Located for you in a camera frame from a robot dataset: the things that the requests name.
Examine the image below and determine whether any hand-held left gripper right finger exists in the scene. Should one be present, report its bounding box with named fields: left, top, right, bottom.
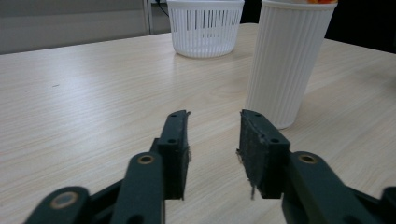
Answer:
left=236, top=108, right=291, bottom=200

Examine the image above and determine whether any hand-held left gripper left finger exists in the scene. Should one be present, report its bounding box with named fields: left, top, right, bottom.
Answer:
left=150, top=109, right=192, bottom=201

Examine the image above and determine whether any white ribbed paper cup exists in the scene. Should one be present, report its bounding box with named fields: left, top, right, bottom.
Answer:
left=244, top=0, right=338, bottom=131

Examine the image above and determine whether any white slotted plastic basket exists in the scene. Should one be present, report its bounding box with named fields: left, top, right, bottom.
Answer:
left=166, top=0, right=246, bottom=59

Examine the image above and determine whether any black cable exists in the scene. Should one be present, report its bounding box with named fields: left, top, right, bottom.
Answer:
left=154, top=0, right=170, bottom=19

